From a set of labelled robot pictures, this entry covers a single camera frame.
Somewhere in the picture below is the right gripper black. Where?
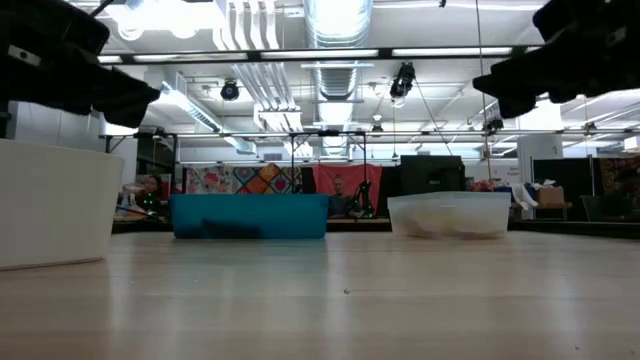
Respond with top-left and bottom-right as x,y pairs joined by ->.
472,37 -> 640,119

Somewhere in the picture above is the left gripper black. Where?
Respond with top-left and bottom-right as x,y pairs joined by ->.
0,49 -> 161,129

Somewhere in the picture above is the round white ceiling lamp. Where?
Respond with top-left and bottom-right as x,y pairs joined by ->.
115,14 -> 147,42

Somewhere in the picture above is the white pillar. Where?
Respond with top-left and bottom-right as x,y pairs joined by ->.
516,133 -> 565,187

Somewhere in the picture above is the person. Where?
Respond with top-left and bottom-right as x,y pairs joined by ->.
130,173 -> 167,215
327,174 -> 357,220

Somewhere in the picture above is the white cloth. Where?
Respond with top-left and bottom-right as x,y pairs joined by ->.
509,182 -> 539,211

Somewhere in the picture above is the cardboard box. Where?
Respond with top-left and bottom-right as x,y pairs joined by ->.
534,185 -> 566,207

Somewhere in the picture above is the black partition panel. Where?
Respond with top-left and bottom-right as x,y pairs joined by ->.
532,158 -> 597,222

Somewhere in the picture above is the black cabinet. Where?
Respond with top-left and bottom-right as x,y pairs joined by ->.
399,154 -> 466,197

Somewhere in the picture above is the white plastic bin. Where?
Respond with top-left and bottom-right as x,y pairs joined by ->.
0,138 -> 125,271

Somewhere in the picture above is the brown patterned cloth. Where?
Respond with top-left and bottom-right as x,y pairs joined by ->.
598,157 -> 640,224

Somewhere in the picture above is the clear plastic bin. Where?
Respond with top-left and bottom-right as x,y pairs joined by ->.
387,191 -> 512,240

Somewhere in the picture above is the colourful patchwork quilt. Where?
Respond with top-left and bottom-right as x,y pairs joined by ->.
184,163 -> 304,195

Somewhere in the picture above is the blue plastic bin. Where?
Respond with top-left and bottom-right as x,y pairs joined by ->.
169,193 -> 330,240

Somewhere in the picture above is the red hanging cloth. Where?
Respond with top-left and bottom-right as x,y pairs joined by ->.
312,163 -> 384,219

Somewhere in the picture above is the black metal truss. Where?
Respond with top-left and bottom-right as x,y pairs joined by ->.
99,128 -> 640,167

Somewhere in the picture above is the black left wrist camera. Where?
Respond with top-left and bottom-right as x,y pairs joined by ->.
0,0 -> 111,51

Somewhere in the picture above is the black overhead frame beam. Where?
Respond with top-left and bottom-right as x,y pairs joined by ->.
97,46 -> 534,67

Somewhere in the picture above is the silver ceiling duct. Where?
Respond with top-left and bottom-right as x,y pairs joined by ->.
303,0 -> 375,101

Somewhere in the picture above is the black aluminium table frame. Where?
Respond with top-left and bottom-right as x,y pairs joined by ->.
110,218 -> 640,240

